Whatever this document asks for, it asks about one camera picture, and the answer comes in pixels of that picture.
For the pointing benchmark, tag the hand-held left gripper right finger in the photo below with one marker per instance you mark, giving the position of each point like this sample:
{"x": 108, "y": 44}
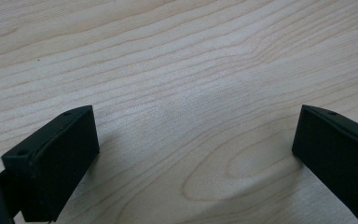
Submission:
{"x": 338, "y": 158}

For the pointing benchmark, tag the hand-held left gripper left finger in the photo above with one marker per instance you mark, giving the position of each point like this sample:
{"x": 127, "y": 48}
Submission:
{"x": 56, "y": 168}

